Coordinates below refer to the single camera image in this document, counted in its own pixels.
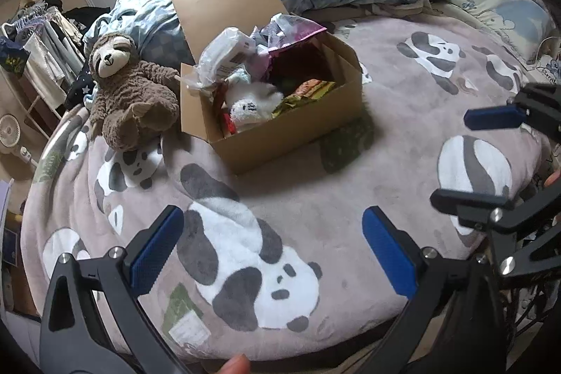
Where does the cardboard box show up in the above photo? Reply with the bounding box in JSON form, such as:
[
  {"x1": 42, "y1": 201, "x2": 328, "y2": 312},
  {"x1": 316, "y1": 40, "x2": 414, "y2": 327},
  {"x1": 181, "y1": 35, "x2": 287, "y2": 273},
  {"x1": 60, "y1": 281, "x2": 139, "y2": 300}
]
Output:
[{"x1": 169, "y1": 0, "x2": 364, "y2": 176}]

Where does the red snack packet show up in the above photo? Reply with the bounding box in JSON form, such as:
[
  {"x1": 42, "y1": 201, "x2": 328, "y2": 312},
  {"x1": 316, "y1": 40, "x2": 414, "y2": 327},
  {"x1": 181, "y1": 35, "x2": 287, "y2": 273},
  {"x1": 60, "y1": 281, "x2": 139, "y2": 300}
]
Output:
[{"x1": 220, "y1": 111, "x2": 238, "y2": 138}]

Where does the small white fan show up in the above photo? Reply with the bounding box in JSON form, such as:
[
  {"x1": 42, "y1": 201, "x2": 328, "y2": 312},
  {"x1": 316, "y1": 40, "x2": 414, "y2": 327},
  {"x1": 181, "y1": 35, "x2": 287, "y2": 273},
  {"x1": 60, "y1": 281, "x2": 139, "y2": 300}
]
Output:
[{"x1": 0, "y1": 113, "x2": 39, "y2": 169}]

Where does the clear plastic package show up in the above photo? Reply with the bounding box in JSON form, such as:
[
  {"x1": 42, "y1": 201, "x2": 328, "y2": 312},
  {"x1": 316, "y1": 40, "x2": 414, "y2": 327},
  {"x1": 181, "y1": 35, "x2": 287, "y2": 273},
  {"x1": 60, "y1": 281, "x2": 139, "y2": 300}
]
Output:
[{"x1": 193, "y1": 28, "x2": 257, "y2": 93}]

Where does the white plush cat toy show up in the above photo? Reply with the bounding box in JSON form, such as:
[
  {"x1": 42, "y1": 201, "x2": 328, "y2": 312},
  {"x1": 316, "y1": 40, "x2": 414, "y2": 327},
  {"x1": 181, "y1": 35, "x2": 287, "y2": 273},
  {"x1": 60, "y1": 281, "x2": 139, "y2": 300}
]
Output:
[{"x1": 224, "y1": 81, "x2": 285, "y2": 134}]

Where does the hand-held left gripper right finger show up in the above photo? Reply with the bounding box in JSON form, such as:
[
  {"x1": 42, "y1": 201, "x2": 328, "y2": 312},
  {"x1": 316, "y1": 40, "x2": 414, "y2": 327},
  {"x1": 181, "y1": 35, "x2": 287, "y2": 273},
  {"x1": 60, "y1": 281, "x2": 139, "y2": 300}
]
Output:
[{"x1": 362, "y1": 206, "x2": 514, "y2": 374}]

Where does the panda print blanket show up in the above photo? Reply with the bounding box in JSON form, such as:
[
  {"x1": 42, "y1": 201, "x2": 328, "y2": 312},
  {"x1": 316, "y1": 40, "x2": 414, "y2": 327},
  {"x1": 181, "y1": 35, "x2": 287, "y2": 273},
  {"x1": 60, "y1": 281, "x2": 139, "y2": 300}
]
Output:
[{"x1": 20, "y1": 17, "x2": 554, "y2": 362}]

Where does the light blue printed pillow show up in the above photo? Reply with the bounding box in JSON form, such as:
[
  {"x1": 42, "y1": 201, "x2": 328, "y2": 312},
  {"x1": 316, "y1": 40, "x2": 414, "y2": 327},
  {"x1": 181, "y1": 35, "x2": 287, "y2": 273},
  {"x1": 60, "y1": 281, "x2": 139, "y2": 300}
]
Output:
[{"x1": 445, "y1": 0, "x2": 554, "y2": 64}]

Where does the person's left hand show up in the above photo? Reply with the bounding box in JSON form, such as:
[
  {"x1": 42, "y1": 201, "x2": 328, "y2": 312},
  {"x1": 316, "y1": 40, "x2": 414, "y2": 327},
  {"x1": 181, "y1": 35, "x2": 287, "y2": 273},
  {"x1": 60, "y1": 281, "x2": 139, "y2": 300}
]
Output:
[{"x1": 217, "y1": 354, "x2": 252, "y2": 374}]

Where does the dark blue printed bag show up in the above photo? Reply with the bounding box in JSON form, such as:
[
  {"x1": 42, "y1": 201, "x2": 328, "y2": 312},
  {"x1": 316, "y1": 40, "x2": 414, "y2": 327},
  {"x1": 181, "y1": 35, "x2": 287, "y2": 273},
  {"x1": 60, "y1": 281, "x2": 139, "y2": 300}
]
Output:
[{"x1": 0, "y1": 39, "x2": 29, "y2": 77}]

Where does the orange green snack packet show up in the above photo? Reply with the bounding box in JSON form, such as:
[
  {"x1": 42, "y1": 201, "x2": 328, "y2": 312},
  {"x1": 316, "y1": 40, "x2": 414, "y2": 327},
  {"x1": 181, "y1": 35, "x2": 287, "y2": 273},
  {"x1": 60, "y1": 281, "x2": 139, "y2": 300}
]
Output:
[{"x1": 272, "y1": 78, "x2": 337, "y2": 120}]

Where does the pink white snack bag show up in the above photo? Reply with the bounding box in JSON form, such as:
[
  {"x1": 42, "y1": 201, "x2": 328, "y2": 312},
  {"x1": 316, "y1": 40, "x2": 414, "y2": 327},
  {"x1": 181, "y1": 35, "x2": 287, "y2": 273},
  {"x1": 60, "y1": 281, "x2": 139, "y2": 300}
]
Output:
[
  {"x1": 258, "y1": 14, "x2": 329, "y2": 53},
  {"x1": 245, "y1": 49, "x2": 271, "y2": 82}
]

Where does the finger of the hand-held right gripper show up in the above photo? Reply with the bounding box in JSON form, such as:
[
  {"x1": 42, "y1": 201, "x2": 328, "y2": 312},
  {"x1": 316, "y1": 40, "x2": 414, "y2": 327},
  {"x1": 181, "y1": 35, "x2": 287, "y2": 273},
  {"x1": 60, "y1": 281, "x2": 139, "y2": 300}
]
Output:
[
  {"x1": 464, "y1": 82, "x2": 561, "y2": 139},
  {"x1": 430, "y1": 186, "x2": 561, "y2": 277}
]

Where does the clothes rack with garments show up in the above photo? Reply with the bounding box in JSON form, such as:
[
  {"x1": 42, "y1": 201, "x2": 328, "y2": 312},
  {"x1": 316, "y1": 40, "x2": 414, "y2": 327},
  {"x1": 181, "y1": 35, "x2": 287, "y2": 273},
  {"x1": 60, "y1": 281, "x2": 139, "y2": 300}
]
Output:
[{"x1": 0, "y1": 0, "x2": 113, "y2": 138}]

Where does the brown sloth plush toy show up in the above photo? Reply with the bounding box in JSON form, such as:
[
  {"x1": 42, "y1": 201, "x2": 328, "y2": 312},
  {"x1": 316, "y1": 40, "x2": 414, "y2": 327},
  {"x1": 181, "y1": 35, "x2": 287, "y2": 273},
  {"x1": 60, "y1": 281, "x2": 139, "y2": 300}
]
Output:
[{"x1": 85, "y1": 31, "x2": 182, "y2": 151}]

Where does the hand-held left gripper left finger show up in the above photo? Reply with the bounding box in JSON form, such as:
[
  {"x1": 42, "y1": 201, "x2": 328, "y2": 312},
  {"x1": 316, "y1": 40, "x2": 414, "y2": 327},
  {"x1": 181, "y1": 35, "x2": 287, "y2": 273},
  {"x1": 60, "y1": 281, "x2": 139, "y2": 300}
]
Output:
[{"x1": 39, "y1": 205, "x2": 194, "y2": 374}]

